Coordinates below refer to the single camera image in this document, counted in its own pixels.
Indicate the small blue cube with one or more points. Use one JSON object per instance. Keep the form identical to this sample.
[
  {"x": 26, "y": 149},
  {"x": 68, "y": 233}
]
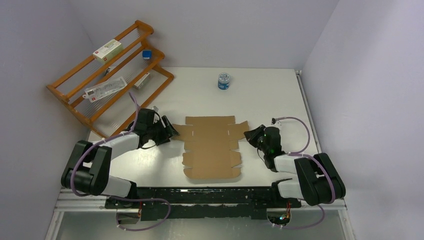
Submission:
[{"x": 147, "y": 54}]

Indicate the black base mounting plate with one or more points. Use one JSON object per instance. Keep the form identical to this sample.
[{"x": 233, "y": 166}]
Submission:
[{"x": 205, "y": 202}]

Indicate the clear plastic packet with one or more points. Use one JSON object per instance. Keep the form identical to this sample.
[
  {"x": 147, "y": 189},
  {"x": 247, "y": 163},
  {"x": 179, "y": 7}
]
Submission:
[{"x": 104, "y": 89}]

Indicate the small grey white box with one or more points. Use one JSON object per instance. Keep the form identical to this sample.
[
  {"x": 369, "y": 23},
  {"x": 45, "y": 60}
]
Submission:
[{"x": 142, "y": 81}]

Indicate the blue white round jar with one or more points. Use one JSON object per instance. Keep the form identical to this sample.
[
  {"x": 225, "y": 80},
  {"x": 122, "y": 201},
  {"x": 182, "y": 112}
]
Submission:
[{"x": 224, "y": 80}]

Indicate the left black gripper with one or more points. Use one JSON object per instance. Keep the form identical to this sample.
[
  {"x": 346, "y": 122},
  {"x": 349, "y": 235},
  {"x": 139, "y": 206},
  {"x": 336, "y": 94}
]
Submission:
[{"x": 164, "y": 136}]

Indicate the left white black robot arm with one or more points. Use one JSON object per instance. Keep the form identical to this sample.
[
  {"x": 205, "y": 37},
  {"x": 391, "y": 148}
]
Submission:
[{"x": 87, "y": 171}]

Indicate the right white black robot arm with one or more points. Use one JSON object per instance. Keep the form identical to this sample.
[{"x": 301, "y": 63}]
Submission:
[{"x": 316, "y": 180}]

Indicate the aluminium frame rails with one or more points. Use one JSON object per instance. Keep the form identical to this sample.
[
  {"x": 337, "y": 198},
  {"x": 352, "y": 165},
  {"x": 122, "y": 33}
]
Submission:
[{"x": 257, "y": 95}]

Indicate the green white carton box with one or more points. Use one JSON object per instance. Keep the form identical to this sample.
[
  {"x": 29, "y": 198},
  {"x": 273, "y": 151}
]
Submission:
[{"x": 108, "y": 51}]

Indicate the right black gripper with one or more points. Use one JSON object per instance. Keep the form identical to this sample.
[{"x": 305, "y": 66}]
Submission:
[{"x": 251, "y": 135}]

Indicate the orange wooden rack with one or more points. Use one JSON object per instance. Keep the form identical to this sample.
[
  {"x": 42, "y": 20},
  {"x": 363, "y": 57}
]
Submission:
[{"x": 110, "y": 115}]

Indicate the brown cardboard box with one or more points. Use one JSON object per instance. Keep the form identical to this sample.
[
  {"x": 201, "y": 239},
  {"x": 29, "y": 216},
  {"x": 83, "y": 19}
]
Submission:
[{"x": 211, "y": 146}]

